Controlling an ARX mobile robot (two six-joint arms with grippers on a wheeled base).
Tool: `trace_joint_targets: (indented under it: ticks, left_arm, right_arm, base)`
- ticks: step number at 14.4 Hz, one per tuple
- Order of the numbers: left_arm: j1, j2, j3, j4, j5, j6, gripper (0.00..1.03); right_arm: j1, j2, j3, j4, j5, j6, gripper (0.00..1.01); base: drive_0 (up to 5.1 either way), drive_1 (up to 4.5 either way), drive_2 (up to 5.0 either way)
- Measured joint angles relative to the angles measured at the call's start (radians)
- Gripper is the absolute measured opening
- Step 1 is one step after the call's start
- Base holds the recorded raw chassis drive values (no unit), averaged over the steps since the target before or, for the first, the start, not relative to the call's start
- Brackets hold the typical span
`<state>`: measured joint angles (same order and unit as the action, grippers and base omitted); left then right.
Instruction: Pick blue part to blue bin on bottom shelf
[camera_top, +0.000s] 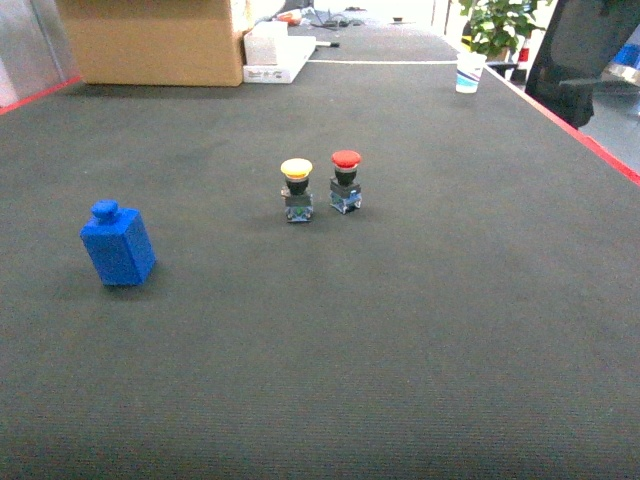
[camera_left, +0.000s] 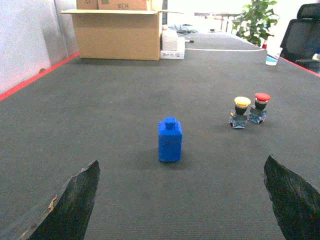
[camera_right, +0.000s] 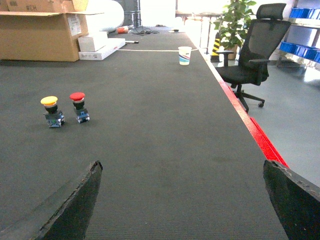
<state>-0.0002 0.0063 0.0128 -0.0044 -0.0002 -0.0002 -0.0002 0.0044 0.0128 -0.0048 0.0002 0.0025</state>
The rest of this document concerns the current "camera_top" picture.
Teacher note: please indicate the large cardboard box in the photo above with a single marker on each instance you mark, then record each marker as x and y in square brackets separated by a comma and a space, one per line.
[157, 43]

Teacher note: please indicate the white paper cup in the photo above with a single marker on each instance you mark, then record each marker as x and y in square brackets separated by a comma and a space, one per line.
[469, 68]

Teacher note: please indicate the red mushroom push button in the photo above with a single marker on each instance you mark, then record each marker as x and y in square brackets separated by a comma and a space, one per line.
[345, 192]

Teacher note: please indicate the flat white box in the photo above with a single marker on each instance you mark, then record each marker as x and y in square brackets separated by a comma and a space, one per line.
[298, 52]

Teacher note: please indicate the black office chair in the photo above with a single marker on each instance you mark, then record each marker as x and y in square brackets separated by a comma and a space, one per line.
[583, 36]

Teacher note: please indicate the blue 3D-printed block part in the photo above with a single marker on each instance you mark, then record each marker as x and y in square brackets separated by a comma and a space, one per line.
[118, 244]

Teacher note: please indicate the yellow mushroom push button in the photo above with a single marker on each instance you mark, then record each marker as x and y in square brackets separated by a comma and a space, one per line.
[298, 200]

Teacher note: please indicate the small white box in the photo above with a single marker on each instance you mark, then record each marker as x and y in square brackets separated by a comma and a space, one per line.
[266, 42]

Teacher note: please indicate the green potted plant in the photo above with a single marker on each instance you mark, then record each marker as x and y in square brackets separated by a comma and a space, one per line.
[495, 26]

